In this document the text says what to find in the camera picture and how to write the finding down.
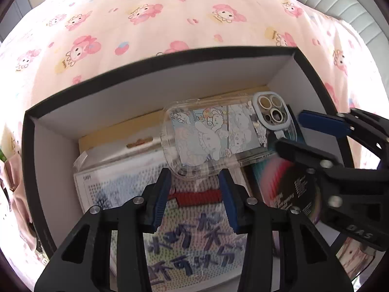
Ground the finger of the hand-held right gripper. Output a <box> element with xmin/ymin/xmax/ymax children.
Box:
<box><xmin>298</xmin><ymin>109</ymin><xmax>389</xmax><ymax>158</ymax></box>
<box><xmin>275</xmin><ymin>138</ymin><xmax>389</xmax><ymax>208</ymax></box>

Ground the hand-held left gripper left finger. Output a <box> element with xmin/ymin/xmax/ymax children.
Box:
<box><xmin>34</xmin><ymin>168</ymin><xmax>172</xmax><ymax>292</ymax></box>

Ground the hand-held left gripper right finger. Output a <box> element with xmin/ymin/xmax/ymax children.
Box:
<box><xmin>219</xmin><ymin>169</ymin><xmax>354</xmax><ymax>292</ymax></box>

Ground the black box with rainbow print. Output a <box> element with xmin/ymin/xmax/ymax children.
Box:
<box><xmin>245</xmin><ymin>155</ymin><xmax>323</xmax><ymax>223</ymax></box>

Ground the cartoon bead art pack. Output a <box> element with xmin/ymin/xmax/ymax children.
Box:
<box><xmin>73</xmin><ymin>150</ymin><xmax>275</xmax><ymax>287</ymax></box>

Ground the clear cartoon phone case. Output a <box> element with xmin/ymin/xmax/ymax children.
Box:
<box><xmin>159</xmin><ymin>91</ymin><xmax>300</xmax><ymax>179</ymax></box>

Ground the black cardboard storage box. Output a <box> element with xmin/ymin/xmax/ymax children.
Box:
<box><xmin>22</xmin><ymin>46</ymin><xmax>362</xmax><ymax>292</ymax></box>

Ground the kraft paper envelope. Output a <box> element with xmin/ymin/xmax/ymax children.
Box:
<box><xmin>78</xmin><ymin>82</ymin><xmax>274</xmax><ymax>159</ymax></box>

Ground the grey padded headboard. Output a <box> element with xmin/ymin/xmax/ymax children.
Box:
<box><xmin>274</xmin><ymin>0</ymin><xmax>389</xmax><ymax>76</ymax></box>

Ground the pink printed blanket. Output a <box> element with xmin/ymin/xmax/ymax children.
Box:
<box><xmin>0</xmin><ymin>0</ymin><xmax>389</xmax><ymax>292</ymax></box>

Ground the grey cabinet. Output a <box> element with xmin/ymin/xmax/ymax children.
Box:
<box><xmin>0</xmin><ymin>0</ymin><xmax>66</xmax><ymax>41</ymax></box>

